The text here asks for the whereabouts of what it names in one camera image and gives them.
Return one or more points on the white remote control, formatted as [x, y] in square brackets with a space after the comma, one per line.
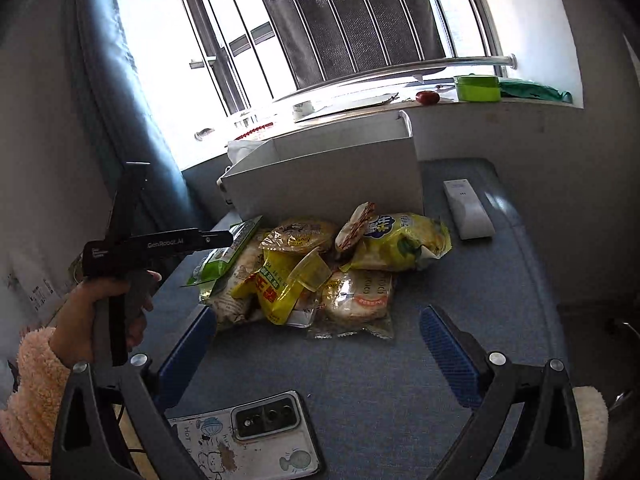
[470, 217]

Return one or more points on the red round object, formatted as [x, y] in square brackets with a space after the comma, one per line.
[427, 97]

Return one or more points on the left hand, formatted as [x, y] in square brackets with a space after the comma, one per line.
[72, 339]

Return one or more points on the green plastic bag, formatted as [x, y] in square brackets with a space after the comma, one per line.
[531, 90]

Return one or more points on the smartphone with cartoon case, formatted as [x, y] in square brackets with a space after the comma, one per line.
[270, 438]

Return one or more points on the green plastic box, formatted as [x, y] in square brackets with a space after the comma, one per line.
[477, 88]

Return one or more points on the yellow round cracker bag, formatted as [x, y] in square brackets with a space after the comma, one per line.
[300, 236]

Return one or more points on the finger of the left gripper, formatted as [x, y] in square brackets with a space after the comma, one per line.
[214, 240]

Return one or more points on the white storage box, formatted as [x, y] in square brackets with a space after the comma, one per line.
[326, 171]

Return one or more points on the rice cracker clear bag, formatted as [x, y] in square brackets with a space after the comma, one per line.
[353, 302]

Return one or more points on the yellow red snack pouch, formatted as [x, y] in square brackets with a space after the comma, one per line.
[280, 281]

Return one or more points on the white red small packet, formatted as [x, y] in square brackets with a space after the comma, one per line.
[352, 231]

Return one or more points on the yellow lemon chip bag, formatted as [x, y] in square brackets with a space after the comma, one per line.
[399, 242]

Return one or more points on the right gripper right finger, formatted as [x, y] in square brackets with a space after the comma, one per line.
[547, 441]

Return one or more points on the green seaweed snack bag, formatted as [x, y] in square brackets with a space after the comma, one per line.
[219, 261]

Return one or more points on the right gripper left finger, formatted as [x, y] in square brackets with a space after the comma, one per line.
[88, 443]

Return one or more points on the steel window rail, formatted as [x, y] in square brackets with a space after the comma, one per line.
[411, 69]

